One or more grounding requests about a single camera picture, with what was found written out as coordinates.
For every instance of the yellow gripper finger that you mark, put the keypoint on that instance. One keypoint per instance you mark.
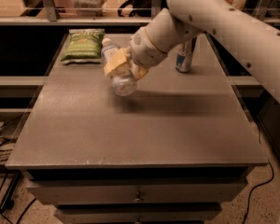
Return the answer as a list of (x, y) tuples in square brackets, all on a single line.
[(138, 72), (116, 61)]

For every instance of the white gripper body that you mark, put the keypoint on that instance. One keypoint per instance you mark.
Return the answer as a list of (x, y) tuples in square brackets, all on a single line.
[(145, 51)]

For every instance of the blue plastic water bottle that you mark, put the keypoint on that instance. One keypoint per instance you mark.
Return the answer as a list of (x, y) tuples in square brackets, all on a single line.
[(122, 85)]

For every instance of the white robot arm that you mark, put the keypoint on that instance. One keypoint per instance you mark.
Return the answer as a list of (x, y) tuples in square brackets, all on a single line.
[(253, 43)]

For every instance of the green jalapeno chip bag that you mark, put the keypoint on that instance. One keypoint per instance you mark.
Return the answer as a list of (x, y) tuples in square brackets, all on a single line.
[(84, 46)]

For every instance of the black bag on shelf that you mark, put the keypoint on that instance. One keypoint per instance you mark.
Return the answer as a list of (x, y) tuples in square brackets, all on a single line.
[(140, 8)]

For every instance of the silver blue energy drink can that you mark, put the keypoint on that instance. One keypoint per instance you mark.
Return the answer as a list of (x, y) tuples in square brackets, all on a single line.
[(184, 55)]

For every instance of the clear plastic container on shelf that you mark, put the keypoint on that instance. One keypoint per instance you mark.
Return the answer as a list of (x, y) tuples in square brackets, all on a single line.
[(89, 8)]

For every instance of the grey upper drawer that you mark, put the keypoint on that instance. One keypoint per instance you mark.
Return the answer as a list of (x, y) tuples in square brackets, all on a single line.
[(91, 192)]

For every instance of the grey drawer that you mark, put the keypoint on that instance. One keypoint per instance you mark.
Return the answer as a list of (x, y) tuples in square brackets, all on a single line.
[(91, 192), (137, 214)]

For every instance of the grey lower drawer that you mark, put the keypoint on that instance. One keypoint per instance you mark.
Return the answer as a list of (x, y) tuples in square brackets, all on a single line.
[(137, 214)]

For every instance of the metal shelf rail frame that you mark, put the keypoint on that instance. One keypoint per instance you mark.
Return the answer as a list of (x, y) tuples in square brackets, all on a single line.
[(63, 11)]

